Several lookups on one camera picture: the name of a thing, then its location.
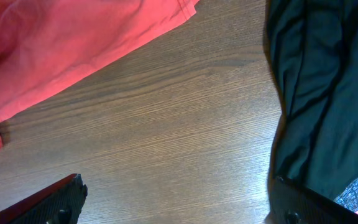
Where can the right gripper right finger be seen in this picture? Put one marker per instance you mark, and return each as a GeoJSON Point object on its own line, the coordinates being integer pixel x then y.
{"type": "Point", "coordinates": [291, 203]}

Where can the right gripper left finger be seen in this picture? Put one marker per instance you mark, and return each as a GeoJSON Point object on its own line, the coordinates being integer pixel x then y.
{"type": "Point", "coordinates": [61, 202]}

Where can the orange t-shirt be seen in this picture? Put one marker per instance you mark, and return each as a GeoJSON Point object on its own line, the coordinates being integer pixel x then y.
{"type": "Point", "coordinates": [48, 45]}

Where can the black crumpled garment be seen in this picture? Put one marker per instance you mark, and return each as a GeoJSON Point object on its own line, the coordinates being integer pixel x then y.
{"type": "Point", "coordinates": [313, 49]}

